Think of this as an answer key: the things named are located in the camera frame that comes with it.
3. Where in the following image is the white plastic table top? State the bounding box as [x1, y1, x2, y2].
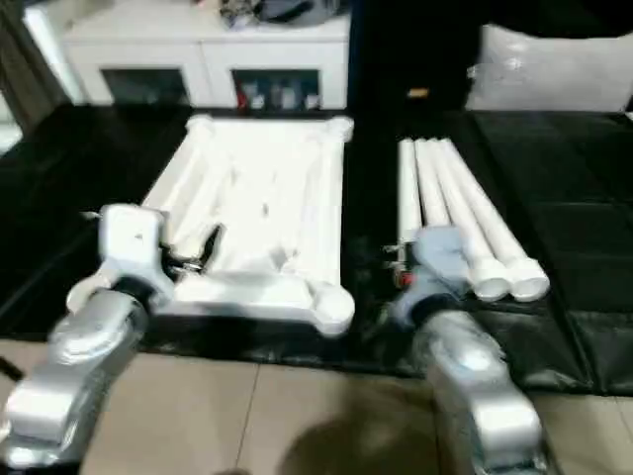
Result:
[138, 114, 357, 338]

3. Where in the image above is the white plastic table leg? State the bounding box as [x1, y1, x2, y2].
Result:
[429, 138, 513, 303]
[443, 138, 551, 303]
[398, 139, 424, 250]
[413, 139, 476, 298]

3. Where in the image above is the black work mat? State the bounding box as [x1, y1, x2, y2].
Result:
[0, 104, 633, 397]

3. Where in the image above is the white cabinet with glass doors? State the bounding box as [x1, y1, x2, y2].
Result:
[25, 0, 353, 111]

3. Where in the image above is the grey carrying case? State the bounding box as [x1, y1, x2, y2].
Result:
[223, 0, 349, 27]

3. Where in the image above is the grey cushion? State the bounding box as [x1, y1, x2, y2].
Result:
[465, 24, 633, 113]

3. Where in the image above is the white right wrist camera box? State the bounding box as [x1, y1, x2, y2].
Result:
[409, 227, 469, 304]

